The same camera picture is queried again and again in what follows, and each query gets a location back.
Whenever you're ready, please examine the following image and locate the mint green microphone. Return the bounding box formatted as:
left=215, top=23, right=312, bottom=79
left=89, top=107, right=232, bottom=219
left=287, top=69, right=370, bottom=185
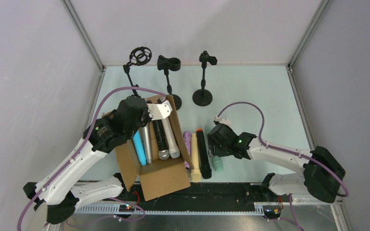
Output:
left=204, top=126, right=225, bottom=172

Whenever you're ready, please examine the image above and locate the blue microphone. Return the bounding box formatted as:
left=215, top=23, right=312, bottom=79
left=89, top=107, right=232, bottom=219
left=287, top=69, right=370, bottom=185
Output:
left=132, top=131, right=147, bottom=166

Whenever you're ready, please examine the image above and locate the purple glitter microphone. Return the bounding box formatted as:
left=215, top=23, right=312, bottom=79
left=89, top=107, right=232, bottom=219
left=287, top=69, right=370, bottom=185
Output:
left=183, top=131, right=191, bottom=170

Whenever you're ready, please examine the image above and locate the gold microphone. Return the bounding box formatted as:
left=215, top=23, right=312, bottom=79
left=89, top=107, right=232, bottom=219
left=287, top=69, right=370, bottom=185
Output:
left=190, top=133, right=201, bottom=183

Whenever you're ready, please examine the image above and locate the brown cardboard box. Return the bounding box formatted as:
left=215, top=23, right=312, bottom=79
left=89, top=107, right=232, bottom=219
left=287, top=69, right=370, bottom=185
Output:
left=114, top=95, right=194, bottom=201

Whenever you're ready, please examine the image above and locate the silver microphone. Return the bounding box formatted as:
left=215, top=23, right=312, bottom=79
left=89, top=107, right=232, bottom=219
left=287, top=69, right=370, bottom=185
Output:
left=142, top=124, right=153, bottom=164

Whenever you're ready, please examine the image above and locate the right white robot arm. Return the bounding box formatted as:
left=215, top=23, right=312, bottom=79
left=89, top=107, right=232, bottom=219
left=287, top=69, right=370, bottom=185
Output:
left=208, top=123, right=345, bottom=203

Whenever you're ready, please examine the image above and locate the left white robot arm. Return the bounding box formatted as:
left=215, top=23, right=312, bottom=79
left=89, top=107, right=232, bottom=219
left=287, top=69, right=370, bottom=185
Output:
left=23, top=96, right=150, bottom=230

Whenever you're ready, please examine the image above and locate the right round base mic stand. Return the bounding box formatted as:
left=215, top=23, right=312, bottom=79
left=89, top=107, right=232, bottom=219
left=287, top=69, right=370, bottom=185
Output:
left=192, top=51, right=218, bottom=106

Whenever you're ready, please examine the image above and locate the round base mic stand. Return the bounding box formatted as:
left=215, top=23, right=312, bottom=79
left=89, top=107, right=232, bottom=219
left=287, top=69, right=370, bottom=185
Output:
left=192, top=51, right=218, bottom=106
left=157, top=54, right=183, bottom=111

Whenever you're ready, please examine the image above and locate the middle round base mic stand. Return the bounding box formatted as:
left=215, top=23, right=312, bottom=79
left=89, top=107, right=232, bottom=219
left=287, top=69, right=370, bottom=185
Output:
left=157, top=54, right=183, bottom=111

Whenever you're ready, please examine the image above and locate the white microphone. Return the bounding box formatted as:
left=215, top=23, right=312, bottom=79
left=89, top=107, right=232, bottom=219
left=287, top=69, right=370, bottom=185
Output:
left=162, top=117, right=180, bottom=159

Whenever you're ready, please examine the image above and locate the right controller board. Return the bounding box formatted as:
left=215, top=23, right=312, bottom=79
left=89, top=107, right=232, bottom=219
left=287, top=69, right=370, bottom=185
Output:
left=263, top=209, right=282, bottom=220

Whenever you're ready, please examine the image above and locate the controller board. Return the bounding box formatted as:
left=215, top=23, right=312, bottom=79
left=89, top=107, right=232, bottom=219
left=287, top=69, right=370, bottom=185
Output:
left=263, top=209, right=282, bottom=220
left=116, top=204, right=136, bottom=213

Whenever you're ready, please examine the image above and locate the left controller board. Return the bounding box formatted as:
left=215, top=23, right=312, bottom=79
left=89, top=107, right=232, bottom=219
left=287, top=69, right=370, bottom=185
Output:
left=116, top=204, right=136, bottom=213

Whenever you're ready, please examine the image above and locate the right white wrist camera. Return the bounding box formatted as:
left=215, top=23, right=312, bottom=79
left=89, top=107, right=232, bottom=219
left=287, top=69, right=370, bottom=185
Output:
left=213, top=116, right=231, bottom=127

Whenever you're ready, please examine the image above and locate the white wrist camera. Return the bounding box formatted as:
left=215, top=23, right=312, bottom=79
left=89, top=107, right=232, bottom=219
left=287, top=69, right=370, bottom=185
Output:
left=213, top=116, right=231, bottom=127
left=146, top=100, right=172, bottom=120

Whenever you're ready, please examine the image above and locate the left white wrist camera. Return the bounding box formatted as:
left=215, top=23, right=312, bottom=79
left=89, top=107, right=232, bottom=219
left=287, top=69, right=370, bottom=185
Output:
left=146, top=100, right=172, bottom=120

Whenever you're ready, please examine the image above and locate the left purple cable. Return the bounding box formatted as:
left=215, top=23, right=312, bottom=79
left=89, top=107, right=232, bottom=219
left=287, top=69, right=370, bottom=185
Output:
left=16, top=86, right=167, bottom=231

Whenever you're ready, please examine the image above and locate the purple cable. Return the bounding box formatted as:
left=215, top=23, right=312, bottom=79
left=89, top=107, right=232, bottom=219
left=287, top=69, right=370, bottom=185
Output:
left=16, top=86, right=167, bottom=231
left=216, top=101, right=350, bottom=198

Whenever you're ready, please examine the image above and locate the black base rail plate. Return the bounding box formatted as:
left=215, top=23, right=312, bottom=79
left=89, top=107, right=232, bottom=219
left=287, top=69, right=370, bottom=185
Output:
left=117, top=183, right=279, bottom=212

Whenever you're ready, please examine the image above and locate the tripod shock mount stand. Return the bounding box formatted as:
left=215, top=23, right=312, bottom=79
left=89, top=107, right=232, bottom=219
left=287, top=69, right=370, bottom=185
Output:
left=122, top=47, right=152, bottom=97

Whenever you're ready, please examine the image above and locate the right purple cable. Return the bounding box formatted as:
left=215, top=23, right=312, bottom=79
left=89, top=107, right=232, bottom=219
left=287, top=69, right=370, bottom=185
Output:
left=216, top=101, right=350, bottom=198

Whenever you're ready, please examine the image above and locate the aluminium frame post left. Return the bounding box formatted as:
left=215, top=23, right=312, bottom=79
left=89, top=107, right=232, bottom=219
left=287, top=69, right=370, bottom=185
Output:
left=61, top=0, right=105, bottom=72

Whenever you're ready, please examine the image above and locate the aluminium frame post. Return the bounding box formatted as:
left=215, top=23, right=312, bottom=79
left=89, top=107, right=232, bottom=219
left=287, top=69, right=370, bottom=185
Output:
left=287, top=0, right=333, bottom=70
left=61, top=0, right=105, bottom=72

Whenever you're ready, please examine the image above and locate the aluminium frame post right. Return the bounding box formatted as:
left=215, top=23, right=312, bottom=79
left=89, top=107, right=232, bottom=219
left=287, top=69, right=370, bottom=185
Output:
left=287, top=0, right=333, bottom=70

